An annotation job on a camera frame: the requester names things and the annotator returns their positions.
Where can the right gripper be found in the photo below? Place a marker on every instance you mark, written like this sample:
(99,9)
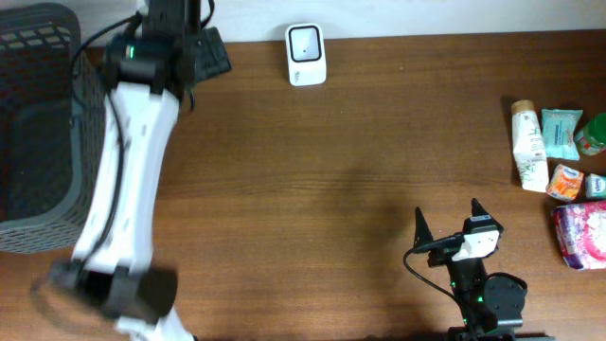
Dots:
(423,233)

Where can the white tube with cork cap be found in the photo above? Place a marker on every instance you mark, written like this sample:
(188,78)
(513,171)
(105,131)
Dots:
(528,147)

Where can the orange tissue pack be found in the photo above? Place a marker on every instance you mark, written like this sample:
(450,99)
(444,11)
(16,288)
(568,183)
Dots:
(565,183)

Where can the red purple tissue pack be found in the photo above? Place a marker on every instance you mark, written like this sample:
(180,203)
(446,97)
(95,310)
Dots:
(580,230)

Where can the green wet wipes pack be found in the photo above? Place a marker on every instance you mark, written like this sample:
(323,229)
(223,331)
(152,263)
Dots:
(558,133)

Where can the teal tissue pack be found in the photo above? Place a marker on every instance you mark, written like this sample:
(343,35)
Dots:
(595,187)

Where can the green lid jar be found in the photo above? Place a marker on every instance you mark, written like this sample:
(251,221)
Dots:
(590,139)

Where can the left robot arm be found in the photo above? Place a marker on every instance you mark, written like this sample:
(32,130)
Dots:
(151,65)

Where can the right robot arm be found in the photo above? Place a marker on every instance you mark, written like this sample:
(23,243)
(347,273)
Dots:
(491,305)

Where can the white barcode scanner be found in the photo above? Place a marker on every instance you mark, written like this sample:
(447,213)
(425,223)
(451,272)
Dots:
(306,54)

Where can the grey plastic mesh basket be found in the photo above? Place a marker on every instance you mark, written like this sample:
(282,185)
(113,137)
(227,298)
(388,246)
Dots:
(52,129)

